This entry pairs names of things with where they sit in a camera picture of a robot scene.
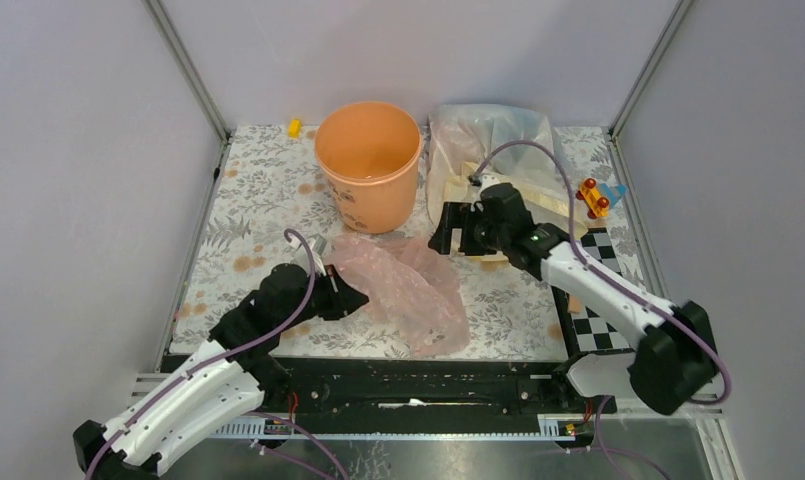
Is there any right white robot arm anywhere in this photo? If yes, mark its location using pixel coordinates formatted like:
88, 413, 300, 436
444, 182, 724, 415

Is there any floral table mat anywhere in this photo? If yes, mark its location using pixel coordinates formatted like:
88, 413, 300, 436
165, 126, 644, 361

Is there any orange plastic trash bin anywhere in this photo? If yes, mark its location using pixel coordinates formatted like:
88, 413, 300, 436
314, 101, 424, 234

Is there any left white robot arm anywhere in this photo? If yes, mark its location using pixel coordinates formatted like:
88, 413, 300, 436
73, 229, 469, 479

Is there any small wooden block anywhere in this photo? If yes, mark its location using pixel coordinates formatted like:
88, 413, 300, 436
567, 295, 583, 314

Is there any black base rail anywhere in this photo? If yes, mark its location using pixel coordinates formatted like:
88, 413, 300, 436
249, 355, 644, 439

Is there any clear plastic bag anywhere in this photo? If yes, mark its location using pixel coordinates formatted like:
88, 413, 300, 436
425, 104, 568, 222

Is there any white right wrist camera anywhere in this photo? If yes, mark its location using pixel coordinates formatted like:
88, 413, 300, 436
468, 173, 502, 190

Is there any black white checkerboard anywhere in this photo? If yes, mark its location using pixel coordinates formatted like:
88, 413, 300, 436
551, 227, 632, 357

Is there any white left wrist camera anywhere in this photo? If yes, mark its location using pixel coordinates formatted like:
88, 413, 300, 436
294, 234, 328, 276

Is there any orange toy car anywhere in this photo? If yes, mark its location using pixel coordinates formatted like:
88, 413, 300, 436
575, 178, 611, 220

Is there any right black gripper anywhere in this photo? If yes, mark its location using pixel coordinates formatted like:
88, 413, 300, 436
428, 201, 509, 257

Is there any pink translucent trash bag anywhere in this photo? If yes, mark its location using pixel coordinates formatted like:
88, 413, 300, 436
326, 234, 470, 357

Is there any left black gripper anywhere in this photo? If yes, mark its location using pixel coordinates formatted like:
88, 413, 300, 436
279, 263, 370, 331

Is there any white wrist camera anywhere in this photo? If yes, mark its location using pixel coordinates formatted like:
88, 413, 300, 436
468, 173, 502, 190
294, 234, 328, 276

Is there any blue toy piece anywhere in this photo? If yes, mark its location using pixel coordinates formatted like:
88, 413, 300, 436
599, 184, 628, 209

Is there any yellowish translucent trash bag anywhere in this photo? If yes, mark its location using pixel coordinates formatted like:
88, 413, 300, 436
438, 174, 590, 271

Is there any yellow toy block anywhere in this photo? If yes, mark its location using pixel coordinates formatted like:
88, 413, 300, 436
287, 118, 302, 139

